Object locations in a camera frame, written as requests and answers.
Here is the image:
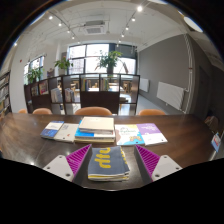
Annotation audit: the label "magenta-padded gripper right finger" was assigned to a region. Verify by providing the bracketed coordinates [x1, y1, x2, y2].
[132, 143, 184, 186]

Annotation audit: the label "ceiling air conditioner unit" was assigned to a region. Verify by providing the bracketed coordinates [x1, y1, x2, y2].
[82, 20, 108, 36]

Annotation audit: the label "orange chairs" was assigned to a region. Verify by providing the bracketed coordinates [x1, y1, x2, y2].
[17, 106, 167, 117]

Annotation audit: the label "small potted plant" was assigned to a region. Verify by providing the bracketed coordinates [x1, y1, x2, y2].
[26, 67, 44, 84]

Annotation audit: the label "large white wall radiator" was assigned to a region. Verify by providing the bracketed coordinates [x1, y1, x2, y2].
[156, 81, 186, 111]

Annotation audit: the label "grey towel with yellow letters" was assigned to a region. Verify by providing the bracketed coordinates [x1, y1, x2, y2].
[87, 145, 131, 183]

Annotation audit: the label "small white wall radiator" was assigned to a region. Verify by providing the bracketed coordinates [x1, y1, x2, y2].
[138, 77, 150, 93]

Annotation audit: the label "white cover book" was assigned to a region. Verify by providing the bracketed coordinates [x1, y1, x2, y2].
[53, 122, 80, 144]

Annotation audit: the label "tall bookshelf with books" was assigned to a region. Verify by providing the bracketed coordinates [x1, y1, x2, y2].
[0, 71, 13, 118]

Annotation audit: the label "large potted plant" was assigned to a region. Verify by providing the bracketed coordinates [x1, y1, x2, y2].
[95, 50, 123, 75]

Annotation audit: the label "thin yellowish book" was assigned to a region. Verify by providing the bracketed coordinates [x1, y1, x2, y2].
[73, 135, 116, 145]

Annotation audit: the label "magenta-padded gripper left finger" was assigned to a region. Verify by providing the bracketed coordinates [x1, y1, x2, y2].
[42, 143, 94, 187]

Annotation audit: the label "purple and white book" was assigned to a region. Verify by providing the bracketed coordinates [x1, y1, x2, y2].
[136, 122, 169, 146]

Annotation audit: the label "ceiling spot lights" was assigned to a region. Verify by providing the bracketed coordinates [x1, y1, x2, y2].
[48, 4, 144, 40]

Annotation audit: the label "large window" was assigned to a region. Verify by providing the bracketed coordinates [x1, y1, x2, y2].
[67, 43, 138, 75]

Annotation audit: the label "dark wooden shelf unit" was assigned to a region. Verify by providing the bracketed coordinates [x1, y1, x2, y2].
[23, 73, 141, 116]

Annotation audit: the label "blue and white book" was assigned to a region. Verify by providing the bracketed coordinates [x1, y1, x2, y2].
[74, 119, 116, 141]

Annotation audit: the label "blue and white booklet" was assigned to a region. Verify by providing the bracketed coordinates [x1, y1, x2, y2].
[210, 132, 223, 153]

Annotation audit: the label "side window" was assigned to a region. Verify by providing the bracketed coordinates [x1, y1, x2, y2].
[23, 55, 45, 84]

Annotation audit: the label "medium potted plant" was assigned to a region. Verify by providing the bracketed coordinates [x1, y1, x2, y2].
[54, 57, 74, 76]

